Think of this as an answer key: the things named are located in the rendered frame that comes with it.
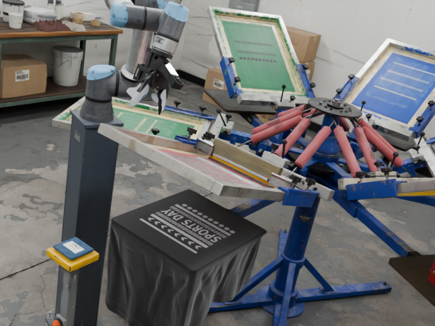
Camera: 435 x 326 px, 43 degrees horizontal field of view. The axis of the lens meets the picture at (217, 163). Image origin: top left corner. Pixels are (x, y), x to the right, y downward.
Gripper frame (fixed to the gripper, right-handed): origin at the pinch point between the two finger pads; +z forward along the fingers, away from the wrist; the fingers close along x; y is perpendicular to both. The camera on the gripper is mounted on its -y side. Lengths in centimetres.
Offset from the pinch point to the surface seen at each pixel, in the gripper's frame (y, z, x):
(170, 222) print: 6, 43, -44
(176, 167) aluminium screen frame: -9.8, 14.1, -12.2
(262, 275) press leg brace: 9, 82, -161
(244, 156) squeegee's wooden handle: 0, 9, -72
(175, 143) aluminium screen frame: 26, 14, -56
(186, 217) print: 5, 40, -53
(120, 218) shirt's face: 19, 47, -30
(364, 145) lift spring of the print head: -25, -12, -141
